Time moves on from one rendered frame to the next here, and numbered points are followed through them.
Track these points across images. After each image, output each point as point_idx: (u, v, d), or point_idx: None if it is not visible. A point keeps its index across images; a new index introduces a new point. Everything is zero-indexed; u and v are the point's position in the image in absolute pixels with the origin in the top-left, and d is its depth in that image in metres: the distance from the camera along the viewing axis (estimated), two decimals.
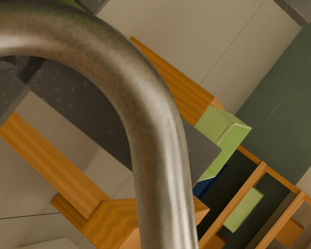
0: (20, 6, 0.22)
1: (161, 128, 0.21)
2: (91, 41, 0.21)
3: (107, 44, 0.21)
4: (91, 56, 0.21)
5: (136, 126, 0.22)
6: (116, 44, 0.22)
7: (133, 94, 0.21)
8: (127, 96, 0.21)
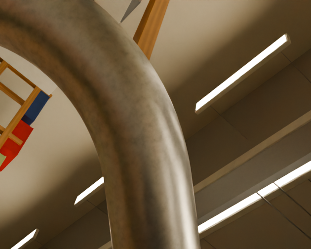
0: None
1: (149, 143, 0.13)
2: (35, 7, 0.13)
3: (62, 11, 0.13)
4: (37, 29, 0.14)
5: (109, 141, 0.14)
6: (77, 12, 0.14)
7: (104, 89, 0.13)
8: (95, 93, 0.14)
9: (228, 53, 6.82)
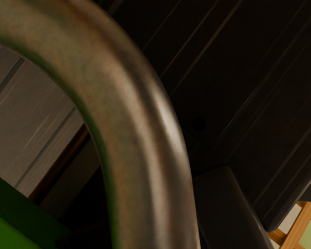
0: None
1: (149, 143, 0.13)
2: (36, 7, 0.14)
3: (62, 12, 0.14)
4: (38, 30, 0.14)
5: (109, 140, 0.14)
6: (78, 12, 0.14)
7: (104, 89, 0.13)
8: (95, 93, 0.14)
9: None
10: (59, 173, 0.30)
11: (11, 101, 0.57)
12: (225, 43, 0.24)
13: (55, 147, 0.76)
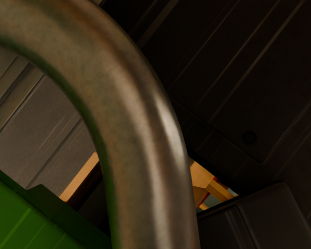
0: None
1: (148, 143, 0.13)
2: (35, 7, 0.14)
3: (62, 12, 0.14)
4: (37, 30, 0.14)
5: (109, 141, 0.14)
6: (77, 12, 0.14)
7: (103, 89, 0.13)
8: (94, 93, 0.14)
9: None
10: (97, 181, 0.29)
11: (30, 102, 0.57)
12: (277, 56, 0.24)
13: (67, 147, 0.76)
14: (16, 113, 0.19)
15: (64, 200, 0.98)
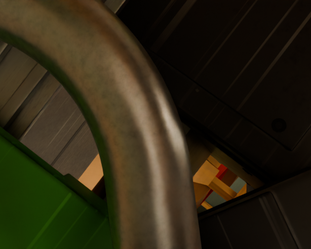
0: None
1: (149, 136, 0.13)
2: (35, 0, 0.13)
3: (62, 5, 0.13)
4: (37, 23, 0.13)
5: (109, 134, 0.14)
6: (77, 5, 0.14)
7: (103, 82, 0.13)
8: (94, 86, 0.14)
9: None
10: None
11: None
12: (305, 43, 0.24)
13: (77, 143, 0.76)
14: (51, 100, 0.19)
15: None
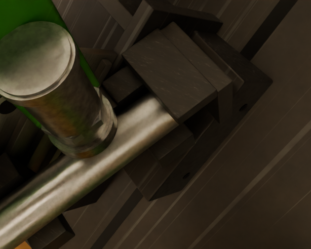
0: None
1: None
2: None
3: None
4: None
5: None
6: None
7: None
8: None
9: None
10: None
11: None
12: None
13: None
14: None
15: None
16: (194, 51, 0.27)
